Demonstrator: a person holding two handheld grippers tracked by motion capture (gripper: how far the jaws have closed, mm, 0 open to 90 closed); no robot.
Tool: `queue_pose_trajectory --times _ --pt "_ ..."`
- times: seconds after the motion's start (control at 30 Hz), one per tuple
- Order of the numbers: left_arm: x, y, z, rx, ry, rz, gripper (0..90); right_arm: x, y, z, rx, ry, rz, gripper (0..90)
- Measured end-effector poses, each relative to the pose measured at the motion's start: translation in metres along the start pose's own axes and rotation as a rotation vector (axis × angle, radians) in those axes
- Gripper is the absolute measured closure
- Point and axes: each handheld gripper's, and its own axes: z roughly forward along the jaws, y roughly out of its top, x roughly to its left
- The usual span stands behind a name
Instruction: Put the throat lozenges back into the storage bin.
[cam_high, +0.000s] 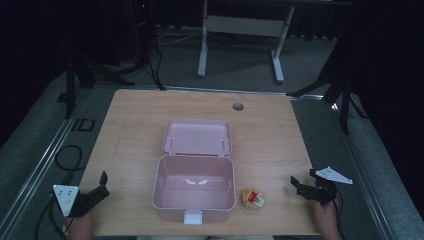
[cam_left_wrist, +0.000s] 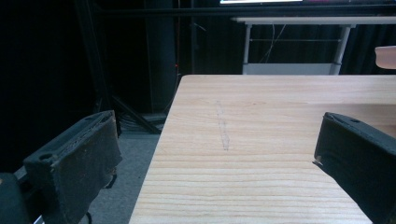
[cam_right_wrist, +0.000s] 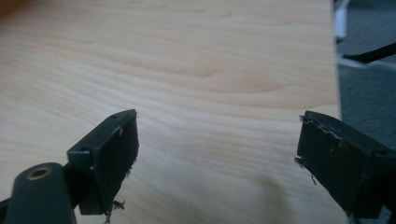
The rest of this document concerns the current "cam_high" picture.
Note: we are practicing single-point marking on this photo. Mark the person's left hand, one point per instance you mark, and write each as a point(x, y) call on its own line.
point(81, 227)

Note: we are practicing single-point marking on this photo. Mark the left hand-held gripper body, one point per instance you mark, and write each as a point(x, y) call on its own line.
point(66, 198)

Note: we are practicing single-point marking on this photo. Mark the dark computer tower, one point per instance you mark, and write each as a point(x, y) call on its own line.
point(143, 30)

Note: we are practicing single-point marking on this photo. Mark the person's right hand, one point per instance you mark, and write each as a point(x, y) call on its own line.
point(325, 221)

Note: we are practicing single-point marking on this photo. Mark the white desk frame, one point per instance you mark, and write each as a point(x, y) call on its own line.
point(243, 26)

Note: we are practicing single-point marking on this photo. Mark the pink plastic box with lid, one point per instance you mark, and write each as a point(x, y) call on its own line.
point(196, 190)

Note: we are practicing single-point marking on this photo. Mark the aluminium frame rail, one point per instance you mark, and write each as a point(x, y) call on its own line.
point(43, 163)
point(363, 173)

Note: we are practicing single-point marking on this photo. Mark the black metal stand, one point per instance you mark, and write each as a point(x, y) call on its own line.
point(70, 86)
point(345, 100)

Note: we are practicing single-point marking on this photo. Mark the round yellow tin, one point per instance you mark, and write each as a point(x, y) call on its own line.
point(248, 200)

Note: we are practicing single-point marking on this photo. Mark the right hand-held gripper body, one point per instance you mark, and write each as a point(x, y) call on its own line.
point(321, 192)

